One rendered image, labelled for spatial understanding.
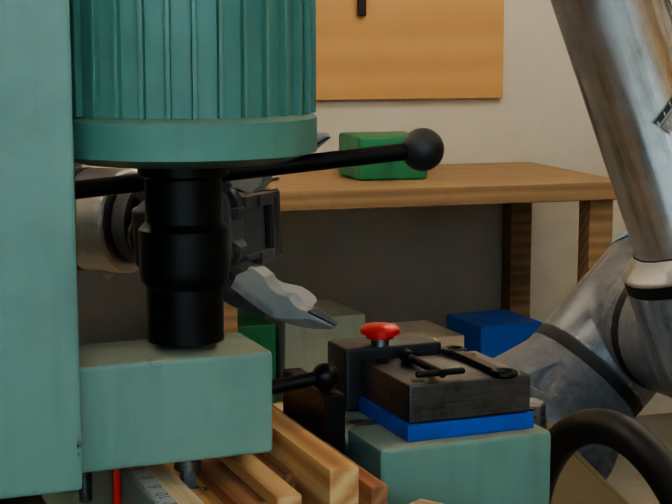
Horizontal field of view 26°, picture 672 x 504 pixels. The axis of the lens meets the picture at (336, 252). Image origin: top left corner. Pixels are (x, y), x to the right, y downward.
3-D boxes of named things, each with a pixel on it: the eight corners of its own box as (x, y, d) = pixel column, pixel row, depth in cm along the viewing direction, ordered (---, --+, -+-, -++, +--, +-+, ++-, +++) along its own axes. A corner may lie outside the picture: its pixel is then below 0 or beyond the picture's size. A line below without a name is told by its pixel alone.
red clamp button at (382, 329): (406, 339, 109) (406, 326, 109) (369, 342, 108) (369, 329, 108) (390, 332, 112) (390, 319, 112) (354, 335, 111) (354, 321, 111)
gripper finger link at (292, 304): (363, 312, 119) (282, 243, 122) (329, 327, 114) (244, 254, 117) (344, 340, 121) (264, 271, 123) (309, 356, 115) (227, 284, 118)
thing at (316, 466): (359, 574, 93) (359, 466, 92) (329, 578, 92) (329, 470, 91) (266, 492, 110) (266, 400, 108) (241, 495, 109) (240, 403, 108)
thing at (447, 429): (534, 428, 105) (535, 353, 104) (394, 444, 101) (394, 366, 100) (453, 388, 117) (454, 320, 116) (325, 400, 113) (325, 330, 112)
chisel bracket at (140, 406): (275, 475, 97) (274, 350, 96) (65, 499, 92) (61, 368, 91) (240, 446, 104) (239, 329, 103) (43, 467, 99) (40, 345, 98)
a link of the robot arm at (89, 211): (57, 173, 122) (64, 286, 124) (103, 174, 120) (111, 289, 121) (121, 162, 130) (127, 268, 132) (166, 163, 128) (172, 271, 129)
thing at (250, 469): (302, 578, 92) (302, 494, 91) (277, 582, 92) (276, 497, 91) (210, 487, 111) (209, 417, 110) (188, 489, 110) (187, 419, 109)
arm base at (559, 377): (450, 364, 174) (505, 303, 175) (555, 466, 178) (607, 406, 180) (511, 390, 155) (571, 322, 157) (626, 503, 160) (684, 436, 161)
